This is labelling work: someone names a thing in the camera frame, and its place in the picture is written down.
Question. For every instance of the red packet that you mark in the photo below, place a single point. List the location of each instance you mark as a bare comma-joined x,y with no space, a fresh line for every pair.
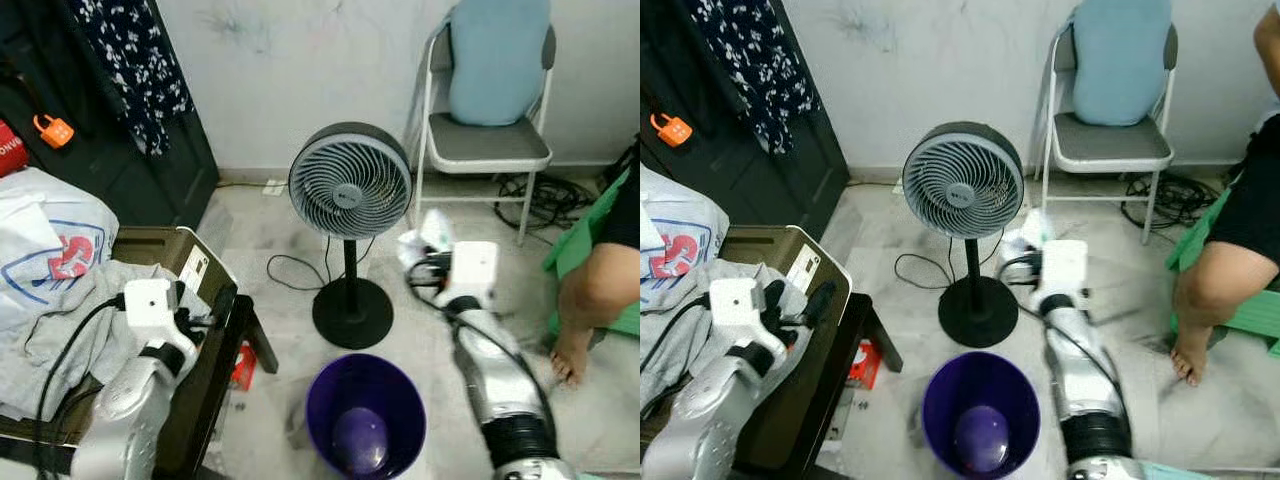
10,150

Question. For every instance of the dark blue floral dress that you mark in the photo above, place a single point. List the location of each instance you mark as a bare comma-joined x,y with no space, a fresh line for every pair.
750,60
130,60

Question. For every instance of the purple round waste bin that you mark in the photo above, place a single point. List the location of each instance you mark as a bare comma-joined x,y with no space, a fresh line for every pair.
330,400
945,400

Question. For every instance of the white plastic bag with logo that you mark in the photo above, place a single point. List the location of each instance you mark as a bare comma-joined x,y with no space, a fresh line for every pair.
670,215
40,220

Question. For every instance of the grey crumpled garment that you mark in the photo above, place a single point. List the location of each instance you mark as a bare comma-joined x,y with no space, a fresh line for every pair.
70,330
690,330

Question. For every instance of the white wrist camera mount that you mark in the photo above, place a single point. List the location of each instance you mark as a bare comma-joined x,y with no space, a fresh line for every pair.
735,310
475,270
150,310
1065,268

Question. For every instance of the seated person in black shorts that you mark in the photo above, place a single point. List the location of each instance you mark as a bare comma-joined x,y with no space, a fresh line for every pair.
595,290
1215,290

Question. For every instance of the brown box with white inside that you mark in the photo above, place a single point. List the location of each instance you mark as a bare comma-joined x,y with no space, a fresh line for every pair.
150,250
760,250

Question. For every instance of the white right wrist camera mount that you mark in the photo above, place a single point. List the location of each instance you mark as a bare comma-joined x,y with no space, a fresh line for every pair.
1065,268
475,270

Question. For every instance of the small red box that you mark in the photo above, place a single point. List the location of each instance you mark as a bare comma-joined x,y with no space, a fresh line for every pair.
243,365
864,365

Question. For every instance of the black wardrobe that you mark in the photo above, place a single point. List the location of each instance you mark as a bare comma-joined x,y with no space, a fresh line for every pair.
180,180
810,180

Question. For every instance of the grey white-framed folding chair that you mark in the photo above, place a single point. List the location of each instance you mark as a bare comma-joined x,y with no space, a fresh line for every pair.
490,145
1110,145

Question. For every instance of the grey round pedestal fan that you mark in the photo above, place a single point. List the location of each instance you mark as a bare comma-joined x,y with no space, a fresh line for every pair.
350,180
965,180

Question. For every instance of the orange padlock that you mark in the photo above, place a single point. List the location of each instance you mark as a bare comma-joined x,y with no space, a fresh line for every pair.
672,130
55,132

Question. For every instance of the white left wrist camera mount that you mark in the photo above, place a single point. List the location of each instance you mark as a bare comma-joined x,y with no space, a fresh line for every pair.
150,310
735,310

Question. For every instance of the green plastic stool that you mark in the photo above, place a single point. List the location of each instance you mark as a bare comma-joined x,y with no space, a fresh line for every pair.
1255,315
575,240

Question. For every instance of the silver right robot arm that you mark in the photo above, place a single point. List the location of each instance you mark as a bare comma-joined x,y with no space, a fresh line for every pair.
500,380
1085,380

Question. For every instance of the white paper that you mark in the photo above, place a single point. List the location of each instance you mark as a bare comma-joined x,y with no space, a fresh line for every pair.
1025,232
425,235

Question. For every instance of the light blue cushion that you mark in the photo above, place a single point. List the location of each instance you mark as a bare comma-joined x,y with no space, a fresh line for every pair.
1120,60
500,60

